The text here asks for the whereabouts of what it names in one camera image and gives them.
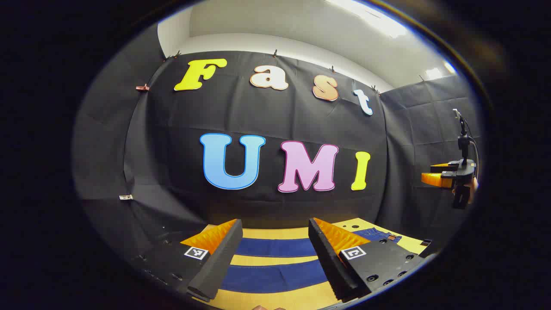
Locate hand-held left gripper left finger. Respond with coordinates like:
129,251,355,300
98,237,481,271
129,219,244,302

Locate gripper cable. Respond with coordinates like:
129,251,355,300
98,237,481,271
465,123,480,174

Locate blue jeans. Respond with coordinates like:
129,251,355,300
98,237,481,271
220,227,403,294

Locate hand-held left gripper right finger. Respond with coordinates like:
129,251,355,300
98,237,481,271
308,217,431,302

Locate ceiling light panel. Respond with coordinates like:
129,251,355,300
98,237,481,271
424,62,458,81

